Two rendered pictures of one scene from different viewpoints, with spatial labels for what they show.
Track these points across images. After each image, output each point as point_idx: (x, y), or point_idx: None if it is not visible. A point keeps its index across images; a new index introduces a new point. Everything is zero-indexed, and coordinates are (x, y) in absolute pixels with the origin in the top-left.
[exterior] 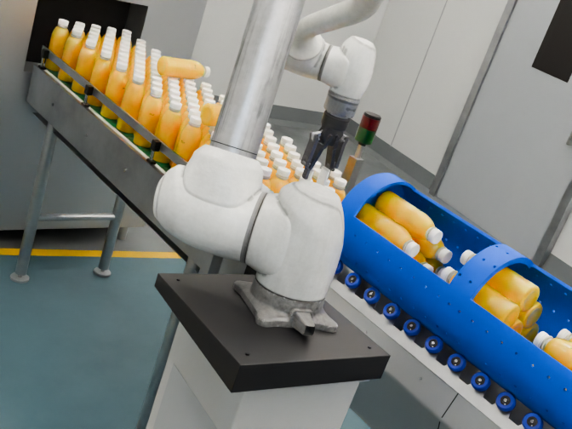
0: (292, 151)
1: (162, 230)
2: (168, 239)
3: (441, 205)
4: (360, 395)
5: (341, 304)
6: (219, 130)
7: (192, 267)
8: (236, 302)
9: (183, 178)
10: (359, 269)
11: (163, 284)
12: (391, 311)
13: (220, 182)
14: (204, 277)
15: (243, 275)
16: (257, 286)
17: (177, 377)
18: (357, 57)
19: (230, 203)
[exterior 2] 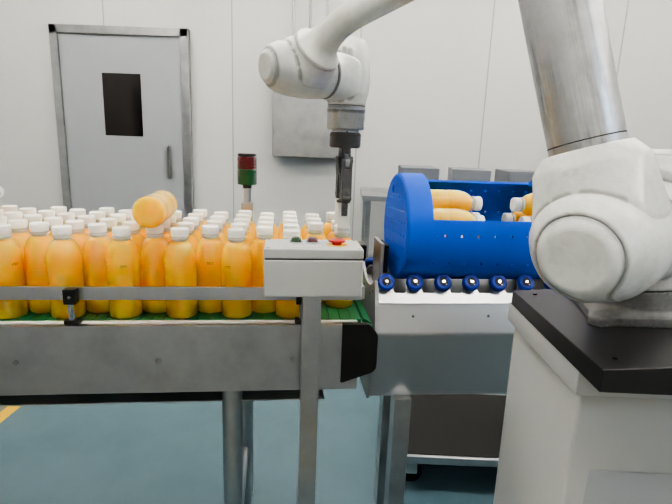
0: (227, 216)
1: (156, 391)
2: (160, 397)
3: (447, 180)
4: (488, 374)
5: (446, 310)
6: (603, 116)
7: (239, 399)
8: (651, 332)
9: (631, 202)
10: (452, 267)
11: (627, 376)
12: (501, 282)
13: (661, 181)
14: (582, 339)
15: (544, 315)
16: (657, 297)
17: (608, 479)
18: (365, 54)
19: (671, 204)
